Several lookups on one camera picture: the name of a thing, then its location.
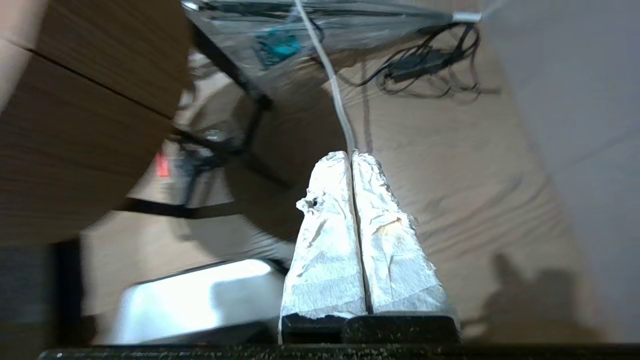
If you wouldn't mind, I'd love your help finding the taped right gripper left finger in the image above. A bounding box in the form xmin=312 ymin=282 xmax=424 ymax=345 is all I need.
xmin=280 ymin=151 xmax=370 ymax=345

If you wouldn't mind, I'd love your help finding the tangled black cable bundle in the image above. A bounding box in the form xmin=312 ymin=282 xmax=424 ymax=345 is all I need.
xmin=349 ymin=22 xmax=502 ymax=99

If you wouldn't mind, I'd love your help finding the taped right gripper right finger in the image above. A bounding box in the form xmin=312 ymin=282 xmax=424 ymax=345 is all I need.
xmin=346 ymin=148 xmax=461 ymax=345

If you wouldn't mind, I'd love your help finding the white power cable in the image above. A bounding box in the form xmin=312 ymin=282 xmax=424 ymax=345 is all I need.
xmin=294 ymin=0 xmax=359 ymax=152

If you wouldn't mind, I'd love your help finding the round wooden side table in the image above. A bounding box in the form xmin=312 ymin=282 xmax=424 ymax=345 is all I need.
xmin=0 ymin=0 xmax=194 ymax=247

